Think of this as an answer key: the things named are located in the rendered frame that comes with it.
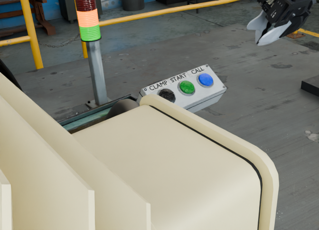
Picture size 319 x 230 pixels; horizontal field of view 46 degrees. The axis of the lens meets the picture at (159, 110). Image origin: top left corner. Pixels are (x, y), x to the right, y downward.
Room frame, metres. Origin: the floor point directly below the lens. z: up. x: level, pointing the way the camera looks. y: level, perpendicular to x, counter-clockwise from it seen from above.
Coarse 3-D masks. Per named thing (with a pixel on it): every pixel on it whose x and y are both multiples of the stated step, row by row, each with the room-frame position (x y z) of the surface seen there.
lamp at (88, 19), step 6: (78, 12) 1.11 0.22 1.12; (84, 12) 1.10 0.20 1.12; (90, 12) 1.10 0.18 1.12; (96, 12) 1.12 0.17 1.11; (78, 18) 1.11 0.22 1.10; (84, 18) 1.10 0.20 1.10; (90, 18) 1.10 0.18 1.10; (96, 18) 1.12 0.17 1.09; (84, 24) 1.10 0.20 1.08; (90, 24) 1.10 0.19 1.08; (96, 24) 1.11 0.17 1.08
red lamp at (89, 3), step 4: (76, 0) 1.11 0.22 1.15; (80, 0) 1.10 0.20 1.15; (84, 0) 1.10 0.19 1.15; (88, 0) 1.10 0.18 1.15; (92, 0) 1.11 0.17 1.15; (76, 4) 1.11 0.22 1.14; (80, 4) 1.10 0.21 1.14; (84, 4) 1.10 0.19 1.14; (88, 4) 1.10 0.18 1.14; (92, 4) 1.11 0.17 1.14; (76, 8) 1.12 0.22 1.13; (80, 8) 1.10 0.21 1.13; (84, 8) 1.10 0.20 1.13; (88, 8) 1.10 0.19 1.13; (92, 8) 1.11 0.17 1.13; (96, 8) 1.13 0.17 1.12
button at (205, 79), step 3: (201, 75) 0.68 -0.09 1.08; (204, 75) 0.69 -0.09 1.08; (207, 75) 0.69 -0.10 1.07; (198, 78) 0.68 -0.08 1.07; (201, 78) 0.68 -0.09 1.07; (204, 78) 0.68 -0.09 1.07; (207, 78) 0.68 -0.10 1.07; (210, 78) 0.68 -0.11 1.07; (201, 81) 0.67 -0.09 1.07; (204, 81) 0.67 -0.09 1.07; (207, 81) 0.67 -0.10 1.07; (210, 81) 0.67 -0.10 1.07; (204, 84) 0.67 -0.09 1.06; (207, 84) 0.67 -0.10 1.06; (210, 84) 0.67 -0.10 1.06
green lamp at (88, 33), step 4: (80, 28) 1.11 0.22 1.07; (84, 28) 1.10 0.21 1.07; (88, 28) 1.10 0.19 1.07; (92, 28) 1.10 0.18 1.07; (96, 28) 1.11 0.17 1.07; (80, 32) 1.12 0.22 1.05; (84, 32) 1.10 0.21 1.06; (88, 32) 1.10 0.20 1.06; (92, 32) 1.10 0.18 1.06; (96, 32) 1.11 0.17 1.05; (84, 36) 1.10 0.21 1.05; (88, 36) 1.10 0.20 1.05; (92, 36) 1.10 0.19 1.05; (96, 36) 1.11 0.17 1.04; (100, 36) 1.12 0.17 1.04; (84, 40) 1.10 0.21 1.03; (88, 40) 1.10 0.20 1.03
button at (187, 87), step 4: (180, 84) 0.65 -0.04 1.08; (184, 84) 0.65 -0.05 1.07; (188, 84) 0.65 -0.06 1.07; (192, 84) 0.66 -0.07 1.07; (180, 88) 0.64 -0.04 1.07; (184, 88) 0.64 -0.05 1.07; (188, 88) 0.64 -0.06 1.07; (192, 88) 0.65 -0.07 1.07; (184, 92) 0.64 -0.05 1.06; (188, 92) 0.64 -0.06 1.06; (192, 92) 0.64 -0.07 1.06
